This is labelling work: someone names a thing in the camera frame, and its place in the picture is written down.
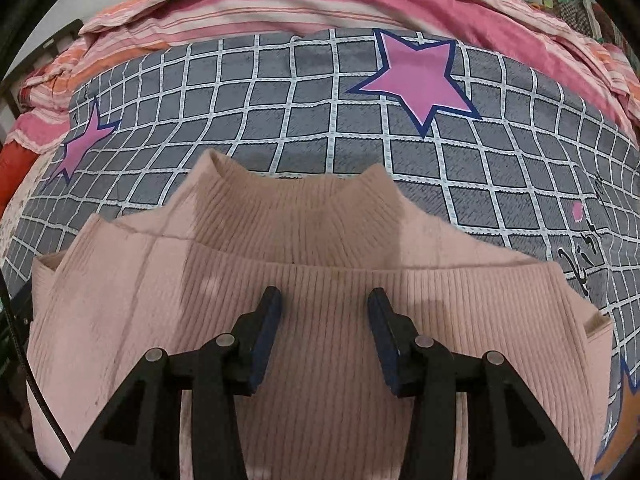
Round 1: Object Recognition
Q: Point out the grey checked star blanket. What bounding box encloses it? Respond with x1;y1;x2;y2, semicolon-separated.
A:
0;27;640;480

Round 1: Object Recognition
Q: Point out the pink ribbed sweater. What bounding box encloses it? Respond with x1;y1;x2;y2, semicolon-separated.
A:
25;149;615;480

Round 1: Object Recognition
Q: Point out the red pillow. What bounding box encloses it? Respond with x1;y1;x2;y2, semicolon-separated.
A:
0;142;38;211

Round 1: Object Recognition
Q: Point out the dark wooden bed frame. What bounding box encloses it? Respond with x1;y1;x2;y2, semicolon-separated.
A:
0;19;83;131

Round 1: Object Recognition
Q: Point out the floral patchwork quilt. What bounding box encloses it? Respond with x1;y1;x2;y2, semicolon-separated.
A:
475;0;621;41

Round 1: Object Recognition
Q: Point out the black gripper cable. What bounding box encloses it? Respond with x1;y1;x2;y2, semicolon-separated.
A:
0;280;73;463

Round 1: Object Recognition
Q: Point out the pink striped quilt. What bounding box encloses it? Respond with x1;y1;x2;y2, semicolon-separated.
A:
12;0;640;151

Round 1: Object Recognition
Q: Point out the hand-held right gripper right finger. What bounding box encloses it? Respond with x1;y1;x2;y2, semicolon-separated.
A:
366;287;583;480

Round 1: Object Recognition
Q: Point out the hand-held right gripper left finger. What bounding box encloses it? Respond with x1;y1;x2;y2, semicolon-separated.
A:
60;286;283;480

